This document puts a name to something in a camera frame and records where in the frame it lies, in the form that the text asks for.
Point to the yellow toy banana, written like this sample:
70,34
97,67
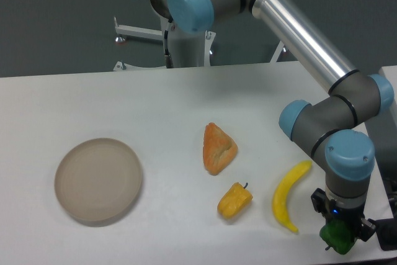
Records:
280,196

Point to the yellow toy pepper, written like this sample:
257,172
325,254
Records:
234,201

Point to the orange toy bread slice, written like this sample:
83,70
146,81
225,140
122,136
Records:
219,149

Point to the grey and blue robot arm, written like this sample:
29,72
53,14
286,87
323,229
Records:
325,131

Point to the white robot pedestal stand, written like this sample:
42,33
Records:
238,41

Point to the beige round plate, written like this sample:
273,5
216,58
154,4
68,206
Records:
98,181

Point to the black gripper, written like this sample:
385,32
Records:
343,215

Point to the green toy pepper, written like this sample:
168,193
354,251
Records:
338,236

